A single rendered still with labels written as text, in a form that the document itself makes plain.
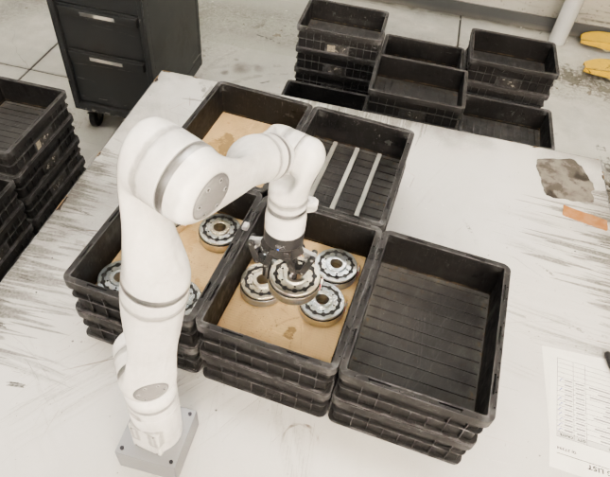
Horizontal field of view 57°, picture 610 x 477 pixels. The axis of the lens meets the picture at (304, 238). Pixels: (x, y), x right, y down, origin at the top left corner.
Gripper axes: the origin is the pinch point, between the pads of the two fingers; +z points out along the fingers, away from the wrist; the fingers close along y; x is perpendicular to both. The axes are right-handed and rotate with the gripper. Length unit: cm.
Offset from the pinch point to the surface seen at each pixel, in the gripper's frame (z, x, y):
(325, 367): 6.6, -13.7, 13.7
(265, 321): 16.7, -0.9, -1.9
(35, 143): 48, 65, -108
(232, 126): 16, 62, -32
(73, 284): 8.0, -10.7, -40.6
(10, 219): 64, 41, -107
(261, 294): 13.9, 3.7, -4.4
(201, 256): 16.9, 12.1, -22.0
